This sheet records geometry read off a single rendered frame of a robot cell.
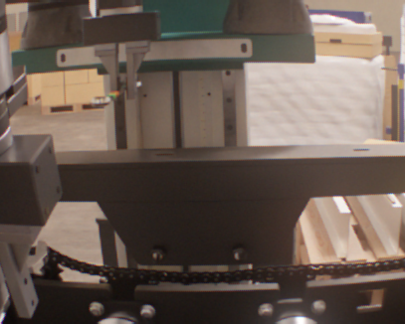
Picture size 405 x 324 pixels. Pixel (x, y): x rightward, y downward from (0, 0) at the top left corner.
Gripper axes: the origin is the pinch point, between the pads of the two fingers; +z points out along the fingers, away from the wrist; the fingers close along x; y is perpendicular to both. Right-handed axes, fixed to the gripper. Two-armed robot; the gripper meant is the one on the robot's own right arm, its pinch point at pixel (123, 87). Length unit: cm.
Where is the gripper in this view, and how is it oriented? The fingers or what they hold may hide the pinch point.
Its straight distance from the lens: 103.2
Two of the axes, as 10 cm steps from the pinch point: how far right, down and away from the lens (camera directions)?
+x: -10.0, 0.2, 0.7
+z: 0.4, 9.7, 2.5
